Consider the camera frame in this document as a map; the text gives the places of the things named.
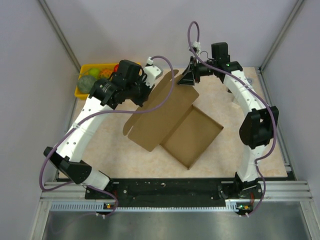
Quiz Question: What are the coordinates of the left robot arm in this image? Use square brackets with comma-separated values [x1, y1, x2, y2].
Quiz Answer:
[44, 57, 162, 199]

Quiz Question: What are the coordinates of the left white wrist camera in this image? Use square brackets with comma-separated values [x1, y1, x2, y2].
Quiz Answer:
[143, 57, 163, 89]

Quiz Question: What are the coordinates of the aluminium frame rail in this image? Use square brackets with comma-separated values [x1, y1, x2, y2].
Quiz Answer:
[30, 177, 320, 240]

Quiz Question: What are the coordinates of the green melon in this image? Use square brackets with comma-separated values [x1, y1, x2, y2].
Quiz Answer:
[77, 75, 97, 94]

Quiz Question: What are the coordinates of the yellow plastic tray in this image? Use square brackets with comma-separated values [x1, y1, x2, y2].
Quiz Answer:
[74, 62, 119, 100]

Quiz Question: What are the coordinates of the green apple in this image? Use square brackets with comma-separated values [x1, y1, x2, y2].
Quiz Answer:
[88, 67, 101, 79]

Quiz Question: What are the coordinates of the purple cable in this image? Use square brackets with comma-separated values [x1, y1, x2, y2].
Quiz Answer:
[39, 55, 175, 217]
[187, 21, 279, 217]

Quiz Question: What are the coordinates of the red apple back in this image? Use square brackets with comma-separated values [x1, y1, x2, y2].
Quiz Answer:
[113, 64, 119, 72]

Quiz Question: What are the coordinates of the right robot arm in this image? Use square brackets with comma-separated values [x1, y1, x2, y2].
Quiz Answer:
[178, 41, 279, 199]

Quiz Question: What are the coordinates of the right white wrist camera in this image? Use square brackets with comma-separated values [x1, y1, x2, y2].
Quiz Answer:
[189, 41, 201, 62]

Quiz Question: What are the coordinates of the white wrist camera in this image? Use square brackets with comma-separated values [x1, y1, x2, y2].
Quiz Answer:
[143, 57, 163, 89]
[189, 41, 201, 62]

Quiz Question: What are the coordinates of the brown cardboard box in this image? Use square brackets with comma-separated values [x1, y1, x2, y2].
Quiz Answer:
[122, 69, 224, 169]

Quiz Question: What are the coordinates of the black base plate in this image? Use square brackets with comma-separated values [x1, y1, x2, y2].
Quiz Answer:
[84, 177, 264, 207]

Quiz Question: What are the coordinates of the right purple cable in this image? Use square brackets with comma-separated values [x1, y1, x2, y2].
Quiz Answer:
[187, 21, 279, 217]

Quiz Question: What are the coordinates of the orange pineapple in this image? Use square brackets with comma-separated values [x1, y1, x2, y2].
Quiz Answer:
[98, 68, 113, 79]

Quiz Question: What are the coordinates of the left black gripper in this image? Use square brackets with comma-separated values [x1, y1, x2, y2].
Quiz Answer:
[125, 74, 155, 108]

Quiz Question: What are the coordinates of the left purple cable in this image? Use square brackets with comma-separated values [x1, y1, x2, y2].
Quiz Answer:
[39, 55, 175, 217]

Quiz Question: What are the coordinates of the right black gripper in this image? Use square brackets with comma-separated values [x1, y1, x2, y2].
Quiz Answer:
[176, 57, 217, 87]

